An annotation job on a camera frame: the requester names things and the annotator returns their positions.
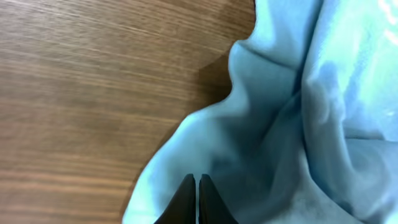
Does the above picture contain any light blue printed t-shirt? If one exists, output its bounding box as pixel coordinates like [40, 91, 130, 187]
[122, 0, 397, 223]

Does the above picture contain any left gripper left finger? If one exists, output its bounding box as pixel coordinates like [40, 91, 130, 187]
[155, 174, 196, 224]

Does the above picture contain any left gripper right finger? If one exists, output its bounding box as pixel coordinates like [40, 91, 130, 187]
[198, 174, 238, 224]

